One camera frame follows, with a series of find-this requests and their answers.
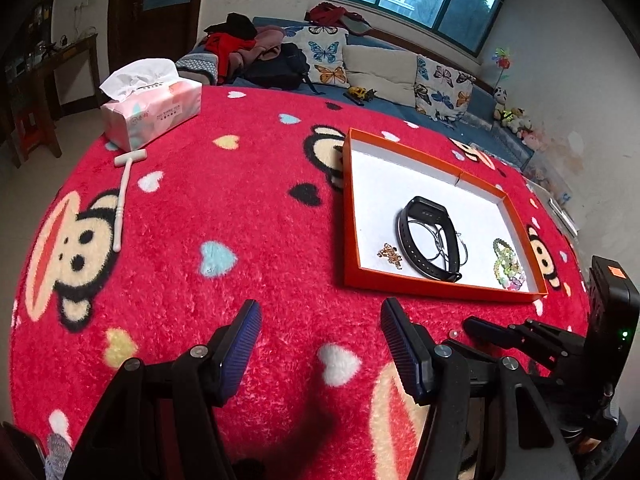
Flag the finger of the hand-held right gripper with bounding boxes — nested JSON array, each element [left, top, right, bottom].
[[462, 316, 588, 376]]

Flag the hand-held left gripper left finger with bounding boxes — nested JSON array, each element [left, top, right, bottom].
[[65, 299, 263, 480]]

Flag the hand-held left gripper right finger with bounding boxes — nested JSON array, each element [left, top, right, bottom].
[[380, 297, 581, 480]]

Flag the pastel beaded bracelet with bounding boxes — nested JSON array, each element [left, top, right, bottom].
[[492, 255, 527, 292]]

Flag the gold chain necklace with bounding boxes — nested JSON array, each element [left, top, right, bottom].
[[376, 243, 406, 270]]

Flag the black smart watch band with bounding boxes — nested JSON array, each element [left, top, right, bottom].
[[397, 195, 463, 282]]

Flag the orange shallow cardboard tray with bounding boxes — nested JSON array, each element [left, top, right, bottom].
[[342, 128, 549, 303]]

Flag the white flat box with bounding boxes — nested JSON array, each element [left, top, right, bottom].
[[547, 197, 578, 233]]

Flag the red monkey print blanket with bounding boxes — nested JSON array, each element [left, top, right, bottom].
[[7, 85, 591, 480]]

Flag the clear bin of toys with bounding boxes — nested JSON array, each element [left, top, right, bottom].
[[525, 152, 566, 196]]

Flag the white plastic stick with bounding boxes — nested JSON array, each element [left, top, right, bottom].
[[114, 149, 149, 253]]

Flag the pile of plush toys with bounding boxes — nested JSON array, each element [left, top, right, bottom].
[[500, 105, 543, 151]]

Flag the white butterfly print pillow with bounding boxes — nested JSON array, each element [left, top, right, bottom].
[[414, 54, 476, 122], [291, 25, 350, 87]]

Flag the pink tissue pack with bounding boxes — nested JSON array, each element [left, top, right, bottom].
[[99, 58, 203, 152]]

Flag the yellow toy truck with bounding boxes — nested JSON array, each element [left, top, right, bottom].
[[347, 86, 378, 106]]

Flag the blue sofa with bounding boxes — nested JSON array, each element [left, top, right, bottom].
[[175, 16, 536, 171]]

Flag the colourful pinwheel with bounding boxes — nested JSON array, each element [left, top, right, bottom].
[[491, 47, 516, 88]]

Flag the beige pillow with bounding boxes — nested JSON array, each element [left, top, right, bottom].
[[344, 44, 420, 108]]

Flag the grey patterned cloth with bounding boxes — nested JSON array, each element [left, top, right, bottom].
[[175, 52, 221, 86]]

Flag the black backpack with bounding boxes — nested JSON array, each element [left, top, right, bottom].
[[243, 42, 321, 95]]

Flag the red garment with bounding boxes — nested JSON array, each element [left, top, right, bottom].
[[206, 32, 256, 83]]

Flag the pink garment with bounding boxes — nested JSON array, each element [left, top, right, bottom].
[[227, 29, 286, 78]]

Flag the red stool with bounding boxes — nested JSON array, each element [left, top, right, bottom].
[[12, 109, 63, 162]]

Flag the black garment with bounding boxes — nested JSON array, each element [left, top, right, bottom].
[[204, 12, 258, 41]]

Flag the red bag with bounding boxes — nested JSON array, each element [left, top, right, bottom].
[[306, 2, 373, 36]]

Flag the dark wooden table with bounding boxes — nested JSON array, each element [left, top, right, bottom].
[[0, 32, 101, 168]]

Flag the brown wooden door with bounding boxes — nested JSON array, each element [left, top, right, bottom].
[[107, 0, 208, 78]]

